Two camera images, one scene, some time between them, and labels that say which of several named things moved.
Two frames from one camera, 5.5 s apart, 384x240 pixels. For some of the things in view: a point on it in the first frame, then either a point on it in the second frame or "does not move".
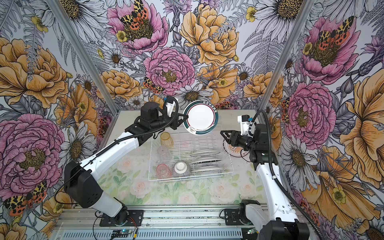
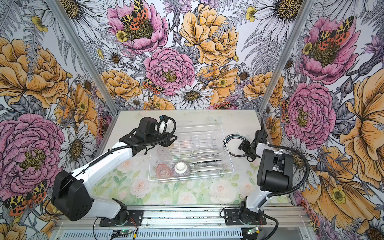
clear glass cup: (163, 154) does not move
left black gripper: (177, 122) to (167, 142)
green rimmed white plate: (203, 117) to (231, 143)
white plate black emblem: (205, 154) does not move
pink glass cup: (163, 172) does not move
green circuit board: (120, 233) does not move
